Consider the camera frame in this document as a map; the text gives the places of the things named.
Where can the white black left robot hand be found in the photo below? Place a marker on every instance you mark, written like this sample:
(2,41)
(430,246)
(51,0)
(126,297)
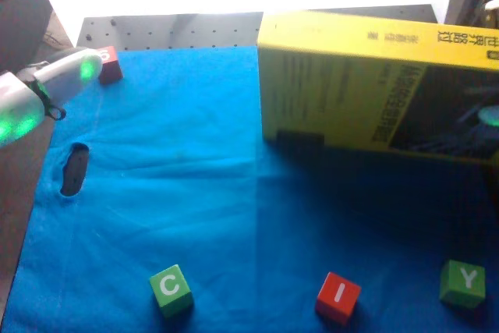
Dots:
(488,117)

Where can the grey perforated board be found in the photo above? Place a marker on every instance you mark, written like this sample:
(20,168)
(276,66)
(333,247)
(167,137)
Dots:
(175,30)

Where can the blue cloth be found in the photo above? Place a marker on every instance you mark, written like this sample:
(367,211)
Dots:
(195,192)

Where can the green block letter C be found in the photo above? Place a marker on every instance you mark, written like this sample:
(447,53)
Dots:
(171,290)

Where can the red block letter I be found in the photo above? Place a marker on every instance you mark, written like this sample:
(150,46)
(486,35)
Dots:
(337,298)

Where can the red block with number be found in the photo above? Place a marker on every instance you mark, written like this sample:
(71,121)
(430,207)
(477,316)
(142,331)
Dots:
(111,69)

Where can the green block letter Y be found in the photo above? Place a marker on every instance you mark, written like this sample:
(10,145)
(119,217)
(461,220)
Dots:
(464,284)

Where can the yellow cardboard box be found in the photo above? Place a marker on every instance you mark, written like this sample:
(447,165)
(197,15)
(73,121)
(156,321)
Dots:
(331,87)

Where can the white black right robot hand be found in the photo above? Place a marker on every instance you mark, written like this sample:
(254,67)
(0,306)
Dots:
(68,73)

